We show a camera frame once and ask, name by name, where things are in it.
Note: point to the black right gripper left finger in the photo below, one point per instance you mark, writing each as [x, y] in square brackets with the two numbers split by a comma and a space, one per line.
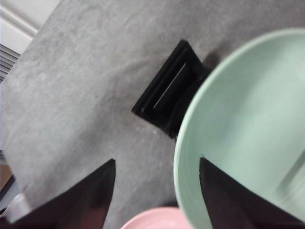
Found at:
[81, 205]

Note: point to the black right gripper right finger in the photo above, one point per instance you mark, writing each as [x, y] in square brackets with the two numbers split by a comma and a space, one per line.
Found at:
[228, 205]

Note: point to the pink round plate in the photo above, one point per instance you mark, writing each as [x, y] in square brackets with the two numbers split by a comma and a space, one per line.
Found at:
[155, 219]

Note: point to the green round plate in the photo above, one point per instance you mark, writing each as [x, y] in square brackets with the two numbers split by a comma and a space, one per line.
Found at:
[243, 107]

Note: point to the black plate rack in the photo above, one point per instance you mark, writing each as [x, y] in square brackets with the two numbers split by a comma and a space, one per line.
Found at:
[166, 95]

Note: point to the grey slatted panel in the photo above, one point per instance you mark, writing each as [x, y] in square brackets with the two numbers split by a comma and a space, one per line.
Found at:
[8, 63]

